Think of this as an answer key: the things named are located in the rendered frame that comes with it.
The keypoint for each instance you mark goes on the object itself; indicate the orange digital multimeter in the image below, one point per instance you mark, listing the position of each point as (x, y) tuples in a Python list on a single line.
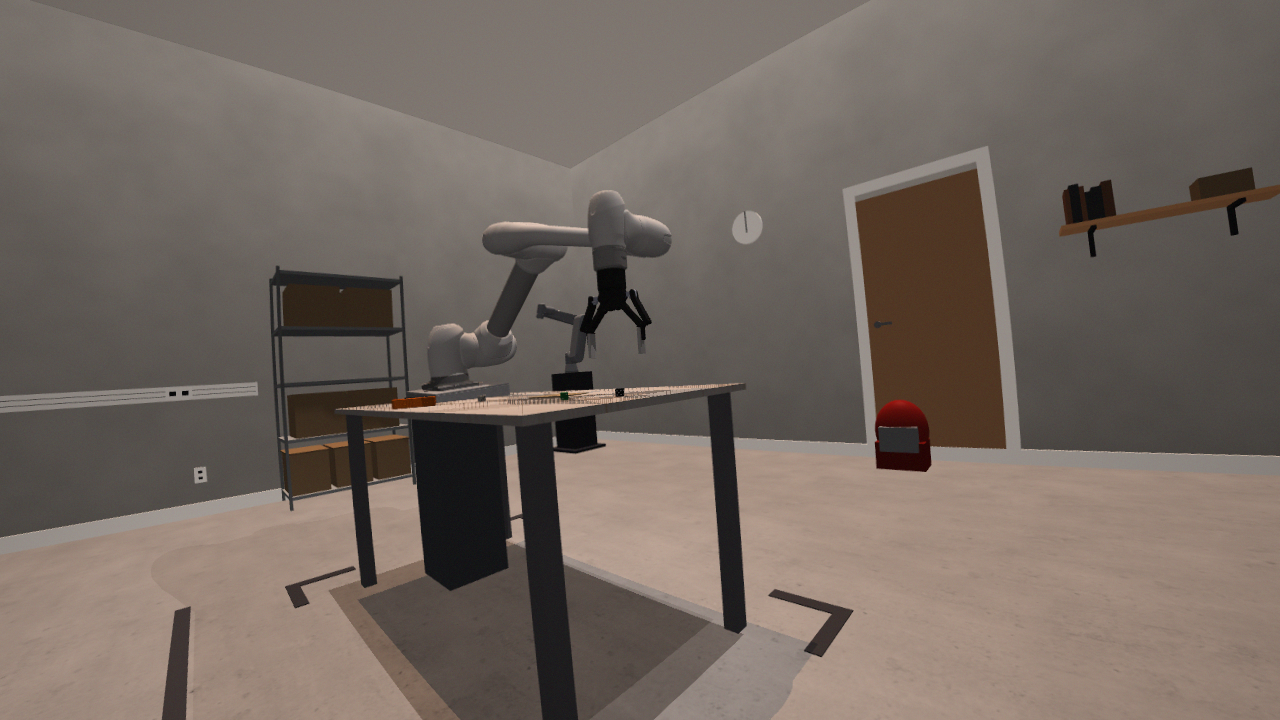
[(411, 402)]

